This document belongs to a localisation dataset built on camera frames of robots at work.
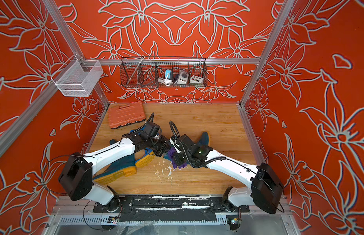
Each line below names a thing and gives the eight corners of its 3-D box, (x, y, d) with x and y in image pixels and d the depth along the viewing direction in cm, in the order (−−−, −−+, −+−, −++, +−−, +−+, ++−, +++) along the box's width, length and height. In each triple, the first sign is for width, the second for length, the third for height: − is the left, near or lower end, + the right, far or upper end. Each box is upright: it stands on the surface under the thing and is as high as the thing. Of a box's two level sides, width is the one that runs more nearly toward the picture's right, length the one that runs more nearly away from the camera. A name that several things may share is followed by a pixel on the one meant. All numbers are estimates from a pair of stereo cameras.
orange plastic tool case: (109, 130, 106) (106, 126, 101) (111, 108, 120) (108, 103, 116) (146, 122, 110) (144, 118, 106) (143, 102, 125) (142, 97, 120)
